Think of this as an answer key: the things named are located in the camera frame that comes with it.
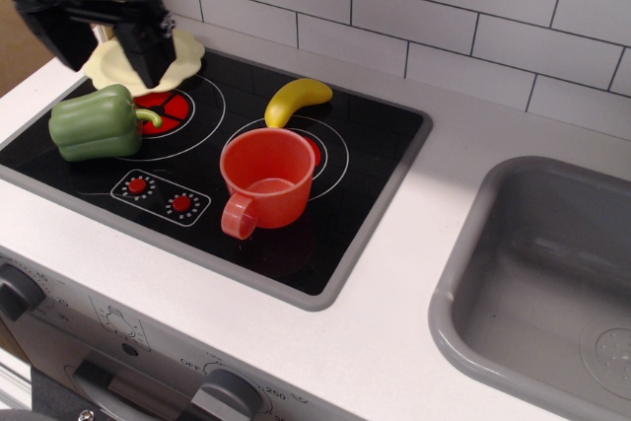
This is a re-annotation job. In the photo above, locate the grey oven door handle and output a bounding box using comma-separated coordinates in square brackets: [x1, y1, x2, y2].
[71, 360, 196, 420]

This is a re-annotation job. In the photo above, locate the grey sink basin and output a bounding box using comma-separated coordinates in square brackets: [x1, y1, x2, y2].
[429, 157, 630, 420]

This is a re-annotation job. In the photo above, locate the yellow toy banana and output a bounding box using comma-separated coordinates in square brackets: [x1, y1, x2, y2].
[264, 78, 333, 128]

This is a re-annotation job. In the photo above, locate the grey right oven knob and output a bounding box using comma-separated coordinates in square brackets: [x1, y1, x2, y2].
[191, 369, 263, 421]

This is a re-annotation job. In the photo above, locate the grey oven knob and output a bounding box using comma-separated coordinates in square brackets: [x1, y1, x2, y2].
[191, 369, 263, 421]
[1, 264, 45, 321]

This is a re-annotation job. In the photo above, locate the red plastic cup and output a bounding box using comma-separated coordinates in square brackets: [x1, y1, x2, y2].
[220, 128, 316, 240]

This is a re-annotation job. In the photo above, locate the cream scalloped plate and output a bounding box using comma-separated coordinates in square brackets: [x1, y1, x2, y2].
[84, 29, 205, 98]

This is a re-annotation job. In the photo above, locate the grey left oven knob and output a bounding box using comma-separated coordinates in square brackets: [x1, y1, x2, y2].
[1, 264, 45, 321]

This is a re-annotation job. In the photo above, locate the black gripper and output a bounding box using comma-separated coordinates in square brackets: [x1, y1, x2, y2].
[21, 0, 176, 89]

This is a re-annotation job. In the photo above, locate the black toy stovetop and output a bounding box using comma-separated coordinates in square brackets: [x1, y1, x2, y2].
[1, 52, 432, 312]

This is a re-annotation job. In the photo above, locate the green toy bell pepper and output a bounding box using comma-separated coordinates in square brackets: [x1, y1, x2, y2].
[48, 85, 163, 162]

